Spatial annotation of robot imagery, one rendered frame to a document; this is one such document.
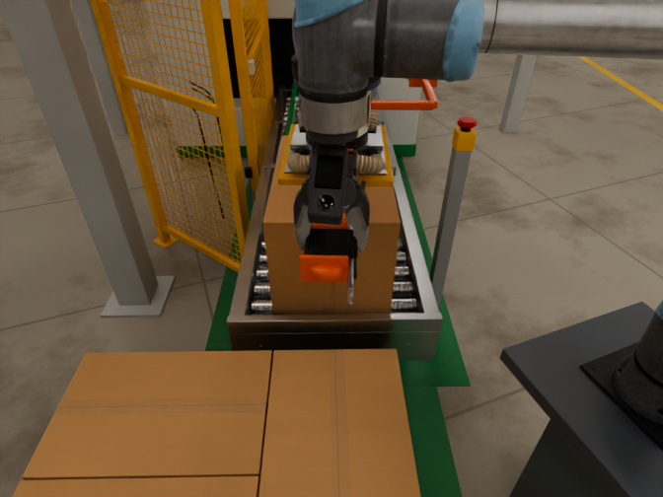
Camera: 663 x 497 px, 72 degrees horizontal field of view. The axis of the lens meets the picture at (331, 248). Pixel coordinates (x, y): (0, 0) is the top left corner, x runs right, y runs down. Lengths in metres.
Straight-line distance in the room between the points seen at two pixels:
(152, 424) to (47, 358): 1.18
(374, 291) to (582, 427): 0.68
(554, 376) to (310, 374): 0.67
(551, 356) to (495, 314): 1.18
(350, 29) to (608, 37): 0.36
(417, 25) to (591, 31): 0.27
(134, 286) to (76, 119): 0.87
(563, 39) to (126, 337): 2.18
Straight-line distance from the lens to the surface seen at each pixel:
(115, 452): 1.43
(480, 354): 2.30
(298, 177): 1.16
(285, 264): 1.43
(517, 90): 4.38
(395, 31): 0.57
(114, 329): 2.52
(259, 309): 1.65
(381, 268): 1.44
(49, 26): 1.97
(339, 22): 0.57
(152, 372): 1.55
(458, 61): 0.58
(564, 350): 1.38
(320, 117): 0.60
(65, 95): 2.04
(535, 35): 0.73
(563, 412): 1.25
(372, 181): 1.16
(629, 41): 0.77
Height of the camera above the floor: 1.70
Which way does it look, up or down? 38 degrees down
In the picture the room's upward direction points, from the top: straight up
